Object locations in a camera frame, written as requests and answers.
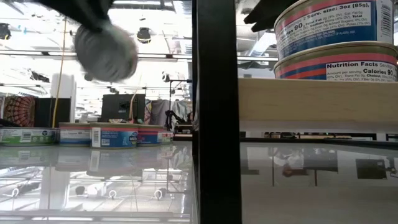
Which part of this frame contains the thin cream hanging cable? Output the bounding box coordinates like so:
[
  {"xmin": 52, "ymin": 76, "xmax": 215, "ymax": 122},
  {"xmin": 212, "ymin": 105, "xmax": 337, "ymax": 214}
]
[{"xmin": 129, "ymin": 91, "xmax": 139, "ymax": 124}]

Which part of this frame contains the light wooden shelf board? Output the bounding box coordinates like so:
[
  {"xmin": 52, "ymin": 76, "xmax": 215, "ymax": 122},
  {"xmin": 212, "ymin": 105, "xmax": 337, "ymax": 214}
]
[{"xmin": 238, "ymin": 77, "xmax": 398, "ymax": 133}]

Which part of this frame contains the silver ventilation duct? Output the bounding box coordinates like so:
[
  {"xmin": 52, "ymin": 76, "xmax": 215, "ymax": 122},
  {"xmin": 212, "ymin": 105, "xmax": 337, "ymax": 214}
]
[{"xmin": 245, "ymin": 30, "xmax": 278, "ymax": 58}]

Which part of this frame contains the black ceiling dome fixture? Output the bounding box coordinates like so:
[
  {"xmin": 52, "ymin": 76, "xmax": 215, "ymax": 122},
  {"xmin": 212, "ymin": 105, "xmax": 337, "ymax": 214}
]
[{"xmin": 136, "ymin": 27, "xmax": 152, "ymax": 44}]

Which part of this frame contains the black flat screen panel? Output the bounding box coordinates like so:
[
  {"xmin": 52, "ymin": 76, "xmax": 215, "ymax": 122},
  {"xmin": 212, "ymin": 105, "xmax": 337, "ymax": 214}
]
[{"xmin": 33, "ymin": 98, "xmax": 72, "ymax": 128}]

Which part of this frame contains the black computer monitor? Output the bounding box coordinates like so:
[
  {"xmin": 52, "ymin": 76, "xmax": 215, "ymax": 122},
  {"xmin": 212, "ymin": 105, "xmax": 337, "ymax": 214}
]
[{"xmin": 101, "ymin": 93, "xmax": 146, "ymax": 123}]

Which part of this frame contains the yellow hanging cable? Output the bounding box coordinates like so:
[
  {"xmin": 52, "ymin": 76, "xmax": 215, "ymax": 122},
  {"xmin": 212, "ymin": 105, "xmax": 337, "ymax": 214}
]
[{"xmin": 51, "ymin": 17, "xmax": 68, "ymax": 128}]

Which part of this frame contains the long ceiling light strip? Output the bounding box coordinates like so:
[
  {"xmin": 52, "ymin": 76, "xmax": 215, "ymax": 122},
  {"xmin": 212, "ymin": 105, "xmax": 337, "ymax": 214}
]
[
  {"xmin": 238, "ymin": 57, "xmax": 279, "ymax": 63},
  {"xmin": 136, "ymin": 52, "xmax": 193, "ymax": 60}
]

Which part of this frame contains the grey hanging cloth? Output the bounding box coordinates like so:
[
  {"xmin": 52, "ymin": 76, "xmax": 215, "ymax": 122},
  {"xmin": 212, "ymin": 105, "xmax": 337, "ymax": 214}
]
[{"xmin": 150, "ymin": 99, "xmax": 170, "ymax": 124}]

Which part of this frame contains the black shelf side panel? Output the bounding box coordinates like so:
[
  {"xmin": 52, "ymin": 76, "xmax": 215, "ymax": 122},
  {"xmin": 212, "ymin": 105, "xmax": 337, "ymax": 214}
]
[{"xmin": 192, "ymin": 0, "xmax": 243, "ymax": 224}]

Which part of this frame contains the red patterned tapestry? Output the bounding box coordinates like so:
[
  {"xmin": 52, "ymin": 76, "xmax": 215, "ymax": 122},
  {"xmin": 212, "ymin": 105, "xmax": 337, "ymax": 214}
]
[{"xmin": 0, "ymin": 95, "xmax": 37, "ymax": 127}]

